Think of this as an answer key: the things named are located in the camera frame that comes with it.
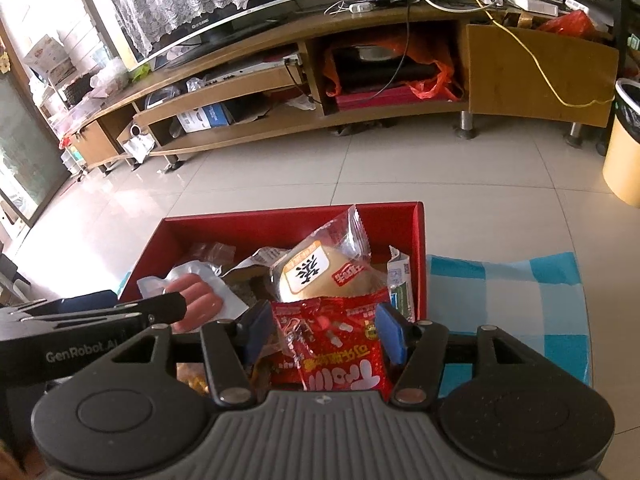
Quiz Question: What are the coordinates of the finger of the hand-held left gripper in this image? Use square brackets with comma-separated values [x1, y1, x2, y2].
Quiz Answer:
[20, 293, 189, 329]
[10, 290, 119, 317]

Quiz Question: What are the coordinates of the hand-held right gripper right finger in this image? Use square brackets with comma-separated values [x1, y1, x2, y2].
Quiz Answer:
[375, 302, 535, 407]

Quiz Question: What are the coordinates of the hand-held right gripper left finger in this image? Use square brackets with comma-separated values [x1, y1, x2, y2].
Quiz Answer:
[112, 300, 276, 407]

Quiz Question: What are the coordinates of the sausage packet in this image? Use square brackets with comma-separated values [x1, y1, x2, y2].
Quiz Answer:
[137, 260, 251, 333]

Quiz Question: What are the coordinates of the blue white bread packet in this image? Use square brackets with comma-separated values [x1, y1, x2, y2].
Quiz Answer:
[385, 245, 417, 323]

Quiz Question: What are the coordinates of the red foil snack packet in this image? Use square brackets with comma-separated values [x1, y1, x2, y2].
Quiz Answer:
[270, 295, 396, 393]

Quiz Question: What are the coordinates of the yellow waffle snack packet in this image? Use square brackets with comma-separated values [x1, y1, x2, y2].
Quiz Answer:
[176, 360, 211, 396]

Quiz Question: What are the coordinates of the white foil snack packet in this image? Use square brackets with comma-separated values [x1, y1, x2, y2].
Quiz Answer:
[220, 246, 291, 281]

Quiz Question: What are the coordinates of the brown jerky packet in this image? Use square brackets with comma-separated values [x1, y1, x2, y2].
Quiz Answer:
[189, 241, 238, 267]

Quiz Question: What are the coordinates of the round bun packet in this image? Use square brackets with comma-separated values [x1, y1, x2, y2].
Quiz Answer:
[270, 205, 391, 306]

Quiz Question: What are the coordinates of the red cardboard box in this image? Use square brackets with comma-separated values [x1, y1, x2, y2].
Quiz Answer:
[116, 201, 430, 341]

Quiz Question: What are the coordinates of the white plastic bag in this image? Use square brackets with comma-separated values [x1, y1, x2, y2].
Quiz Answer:
[121, 124, 157, 165]

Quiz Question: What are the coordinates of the blue white carton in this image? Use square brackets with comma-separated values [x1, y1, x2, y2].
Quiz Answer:
[176, 104, 235, 134]

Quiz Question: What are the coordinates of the flat red box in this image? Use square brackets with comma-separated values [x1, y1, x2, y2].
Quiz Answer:
[336, 82, 466, 109]

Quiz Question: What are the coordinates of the printed cardboard box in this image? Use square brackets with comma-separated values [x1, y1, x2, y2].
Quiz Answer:
[24, 34, 77, 86]

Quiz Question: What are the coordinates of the orange plastic bag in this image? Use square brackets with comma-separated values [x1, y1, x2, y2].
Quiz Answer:
[321, 35, 467, 103]

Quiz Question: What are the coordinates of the silver media player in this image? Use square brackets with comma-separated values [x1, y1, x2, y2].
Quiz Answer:
[202, 54, 304, 86]

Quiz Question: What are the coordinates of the cream trash bin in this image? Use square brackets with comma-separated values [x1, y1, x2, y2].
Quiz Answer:
[601, 77, 640, 207]

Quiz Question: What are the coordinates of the wooden tv stand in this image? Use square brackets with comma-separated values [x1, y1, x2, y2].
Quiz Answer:
[69, 0, 622, 173]

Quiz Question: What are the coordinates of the white lace cloth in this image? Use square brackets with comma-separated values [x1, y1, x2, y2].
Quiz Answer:
[100, 0, 257, 58]

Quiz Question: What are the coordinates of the white router box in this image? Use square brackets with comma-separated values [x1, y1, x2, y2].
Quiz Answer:
[505, 0, 560, 16]

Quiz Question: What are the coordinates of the red plastic bag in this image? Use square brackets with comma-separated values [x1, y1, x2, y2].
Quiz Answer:
[537, 10, 598, 38]

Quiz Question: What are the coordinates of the black shelf rack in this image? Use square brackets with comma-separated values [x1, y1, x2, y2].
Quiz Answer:
[557, 0, 640, 81]

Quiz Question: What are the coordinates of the yellow cable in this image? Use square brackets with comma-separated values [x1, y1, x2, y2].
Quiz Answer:
[392, 0, 617, 108]

